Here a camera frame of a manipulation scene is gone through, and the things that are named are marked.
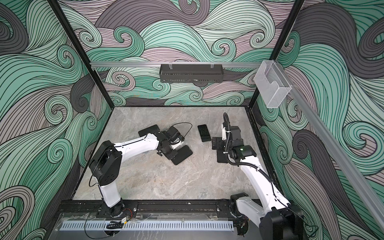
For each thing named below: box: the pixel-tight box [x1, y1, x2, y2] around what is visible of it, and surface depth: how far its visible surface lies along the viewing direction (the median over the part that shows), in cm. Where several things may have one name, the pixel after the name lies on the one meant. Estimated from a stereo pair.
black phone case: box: [170, 145, 193, 166], surface depth 92 cm
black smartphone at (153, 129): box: [138, 124, 161, 140], surface depth 108 cm
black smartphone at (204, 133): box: [197, 124, 212, 142], surface depth 106 cm
